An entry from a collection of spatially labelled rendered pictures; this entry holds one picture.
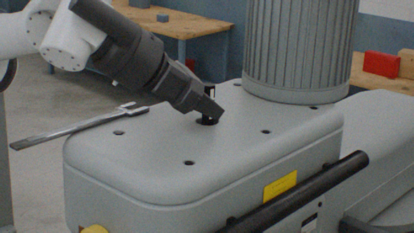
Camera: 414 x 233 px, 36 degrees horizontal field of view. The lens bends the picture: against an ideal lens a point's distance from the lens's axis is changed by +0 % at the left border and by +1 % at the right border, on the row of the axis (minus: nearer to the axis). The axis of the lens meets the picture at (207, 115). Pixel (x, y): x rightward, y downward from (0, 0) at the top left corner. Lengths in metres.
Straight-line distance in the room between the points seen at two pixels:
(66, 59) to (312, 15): 0.42
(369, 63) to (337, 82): 3.86
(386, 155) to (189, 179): 0.65
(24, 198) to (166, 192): 4.01
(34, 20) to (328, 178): 0.53
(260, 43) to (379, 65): 3.87
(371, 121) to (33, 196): 3.64
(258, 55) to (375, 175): 0.41
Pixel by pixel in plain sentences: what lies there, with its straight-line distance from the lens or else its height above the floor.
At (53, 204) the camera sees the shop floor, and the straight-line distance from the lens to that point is 4.68.
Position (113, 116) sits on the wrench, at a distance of 1.00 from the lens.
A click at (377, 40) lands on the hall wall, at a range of 5.57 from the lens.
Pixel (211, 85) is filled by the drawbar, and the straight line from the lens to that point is 0.98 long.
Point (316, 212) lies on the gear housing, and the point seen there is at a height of 1.70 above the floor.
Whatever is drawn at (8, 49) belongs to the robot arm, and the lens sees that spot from 1.00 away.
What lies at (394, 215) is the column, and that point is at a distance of 1.49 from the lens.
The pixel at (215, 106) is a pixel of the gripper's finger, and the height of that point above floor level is 1.93.
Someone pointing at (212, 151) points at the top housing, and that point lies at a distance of 0.90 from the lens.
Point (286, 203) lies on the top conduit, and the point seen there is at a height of 1.80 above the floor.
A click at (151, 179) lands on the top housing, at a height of 1.89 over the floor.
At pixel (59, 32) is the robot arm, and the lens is 0.87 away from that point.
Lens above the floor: 2.26
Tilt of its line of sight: 21 degrees down
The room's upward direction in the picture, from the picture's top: 2 degrees clockwise
